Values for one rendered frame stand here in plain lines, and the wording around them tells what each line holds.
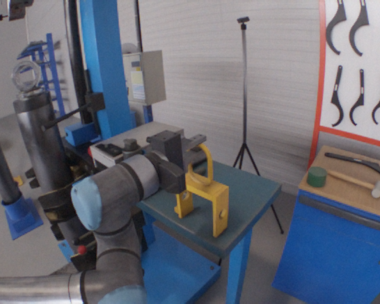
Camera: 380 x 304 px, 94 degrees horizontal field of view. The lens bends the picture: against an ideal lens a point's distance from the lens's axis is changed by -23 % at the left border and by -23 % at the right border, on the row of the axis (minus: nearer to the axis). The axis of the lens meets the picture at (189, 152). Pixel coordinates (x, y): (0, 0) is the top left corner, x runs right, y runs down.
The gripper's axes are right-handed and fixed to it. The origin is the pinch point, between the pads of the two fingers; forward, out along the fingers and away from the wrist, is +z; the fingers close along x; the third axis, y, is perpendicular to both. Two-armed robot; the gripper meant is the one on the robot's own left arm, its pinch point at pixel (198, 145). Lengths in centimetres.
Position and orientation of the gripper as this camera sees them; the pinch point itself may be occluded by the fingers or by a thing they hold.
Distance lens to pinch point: 60.5
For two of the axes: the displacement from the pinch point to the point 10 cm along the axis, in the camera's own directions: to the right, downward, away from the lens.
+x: 0.7, 9.0, 4.4
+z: 6.7, -3.7, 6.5
